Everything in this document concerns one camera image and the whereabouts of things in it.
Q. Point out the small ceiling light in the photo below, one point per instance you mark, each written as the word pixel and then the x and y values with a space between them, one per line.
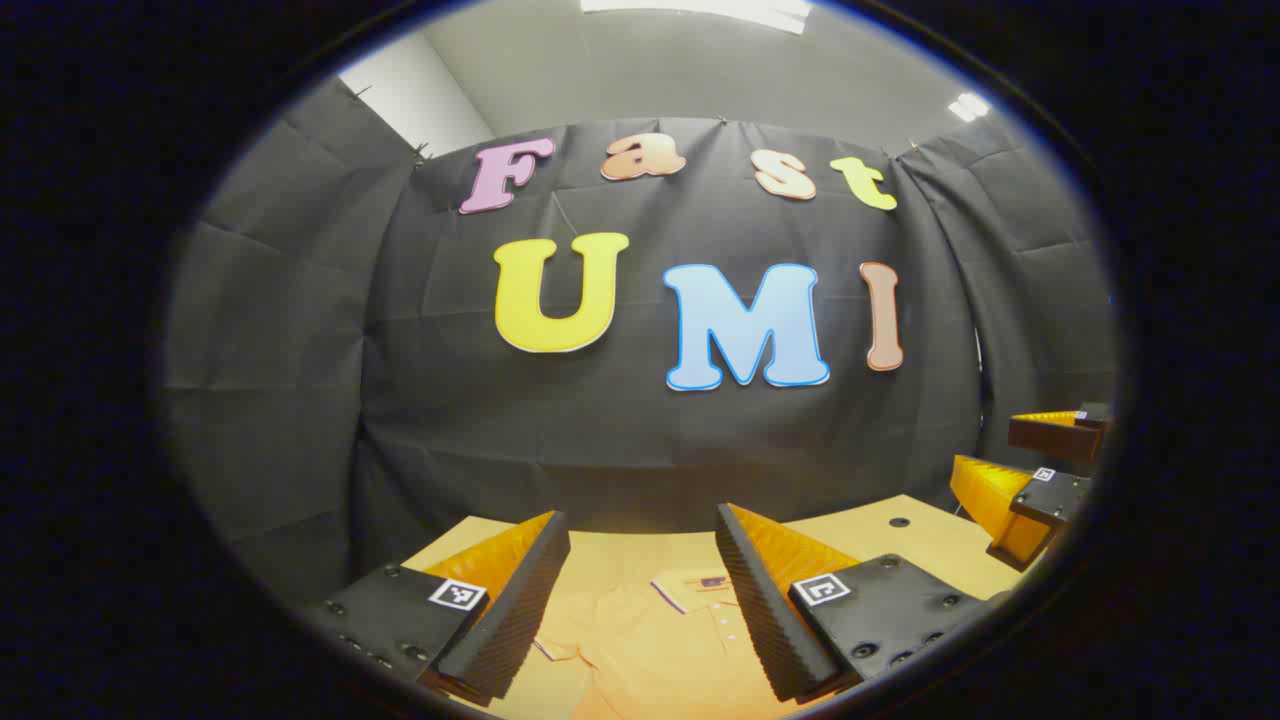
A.
pixel 968 105

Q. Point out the long ceiling light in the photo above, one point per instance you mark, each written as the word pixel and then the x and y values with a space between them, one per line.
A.
pixel 700 8

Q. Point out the black backdrop cloth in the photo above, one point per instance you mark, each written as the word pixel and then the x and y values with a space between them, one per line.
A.
pixel 600 440

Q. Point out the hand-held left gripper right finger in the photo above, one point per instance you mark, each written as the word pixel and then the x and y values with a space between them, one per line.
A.
pixel 760 610

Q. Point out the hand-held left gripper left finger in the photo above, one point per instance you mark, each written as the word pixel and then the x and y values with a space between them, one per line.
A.
pixel 510 620

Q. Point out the orange T-shirt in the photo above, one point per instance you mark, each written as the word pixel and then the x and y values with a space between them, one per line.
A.
pixel 660 650

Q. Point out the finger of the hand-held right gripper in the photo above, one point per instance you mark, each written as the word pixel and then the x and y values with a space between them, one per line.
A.
pixel 1000 500
pixel 1050 435

